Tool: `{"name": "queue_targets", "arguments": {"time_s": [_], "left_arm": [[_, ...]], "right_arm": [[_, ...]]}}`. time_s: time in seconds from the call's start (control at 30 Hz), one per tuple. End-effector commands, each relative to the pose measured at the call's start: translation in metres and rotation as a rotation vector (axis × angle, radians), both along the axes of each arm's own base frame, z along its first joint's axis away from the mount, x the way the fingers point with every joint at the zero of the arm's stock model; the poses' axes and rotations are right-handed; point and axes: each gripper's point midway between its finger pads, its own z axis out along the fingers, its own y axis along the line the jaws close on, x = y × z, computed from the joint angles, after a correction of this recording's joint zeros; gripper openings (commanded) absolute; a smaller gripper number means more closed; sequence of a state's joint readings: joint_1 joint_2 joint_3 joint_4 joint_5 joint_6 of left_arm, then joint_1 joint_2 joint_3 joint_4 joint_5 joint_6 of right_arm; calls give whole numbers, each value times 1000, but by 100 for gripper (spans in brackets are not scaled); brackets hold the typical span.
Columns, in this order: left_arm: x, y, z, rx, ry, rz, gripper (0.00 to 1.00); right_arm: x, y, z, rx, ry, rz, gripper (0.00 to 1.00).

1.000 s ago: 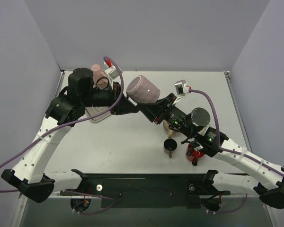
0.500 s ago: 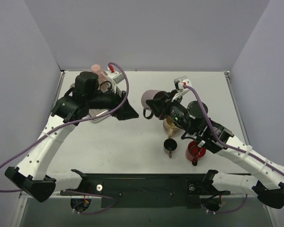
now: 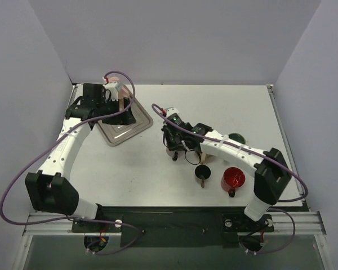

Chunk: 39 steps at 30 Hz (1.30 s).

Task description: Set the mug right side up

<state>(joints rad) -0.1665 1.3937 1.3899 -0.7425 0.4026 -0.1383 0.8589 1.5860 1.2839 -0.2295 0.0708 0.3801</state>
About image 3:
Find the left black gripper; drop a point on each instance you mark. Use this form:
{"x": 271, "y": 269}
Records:
{"x": 124, "y": 113}

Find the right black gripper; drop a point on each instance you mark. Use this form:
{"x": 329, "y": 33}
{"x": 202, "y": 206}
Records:
{"x": 172, "y": 139}

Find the pink faceted mug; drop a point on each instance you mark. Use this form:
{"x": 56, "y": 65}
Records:
{"x": 123, "y": 91}

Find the small black mug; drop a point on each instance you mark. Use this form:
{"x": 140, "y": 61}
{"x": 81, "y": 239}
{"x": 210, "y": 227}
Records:
{"x": 202, "y": 173}

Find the green teal mug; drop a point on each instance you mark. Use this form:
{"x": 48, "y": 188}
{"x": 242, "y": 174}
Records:
{"x": 237, "y": 137}

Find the red mug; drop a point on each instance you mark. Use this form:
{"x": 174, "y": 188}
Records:
{"x": 232, "y": 179}

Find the beige tan mug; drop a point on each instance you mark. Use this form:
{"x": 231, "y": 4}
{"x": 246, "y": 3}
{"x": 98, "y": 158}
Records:
{"x": 202, "y": 157}

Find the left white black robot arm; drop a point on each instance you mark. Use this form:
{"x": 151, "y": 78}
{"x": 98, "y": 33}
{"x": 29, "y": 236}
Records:
{"x": 49, "y": 188}

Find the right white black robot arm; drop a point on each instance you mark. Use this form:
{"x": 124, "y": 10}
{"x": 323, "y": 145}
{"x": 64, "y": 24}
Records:
{"x": 272, "y": 183}

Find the silver metal tray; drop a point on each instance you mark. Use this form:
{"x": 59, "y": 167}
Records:
{"x": 116, "y": 134}

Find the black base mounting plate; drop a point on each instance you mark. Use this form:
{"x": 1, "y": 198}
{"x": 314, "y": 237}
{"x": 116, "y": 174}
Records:
{"x": 175, "y": 227}

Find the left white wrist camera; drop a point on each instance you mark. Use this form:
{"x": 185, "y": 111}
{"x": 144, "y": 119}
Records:
{"x": 111, "y": 90}

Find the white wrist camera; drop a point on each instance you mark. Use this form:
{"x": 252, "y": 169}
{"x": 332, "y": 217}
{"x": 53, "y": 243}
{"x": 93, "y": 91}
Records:
{"x": 111, "y": 90}
{"x": 170, "y": 111}

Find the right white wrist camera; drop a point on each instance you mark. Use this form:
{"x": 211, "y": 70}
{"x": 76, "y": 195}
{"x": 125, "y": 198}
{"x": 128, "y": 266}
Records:
{"x": 170, "y": 111}

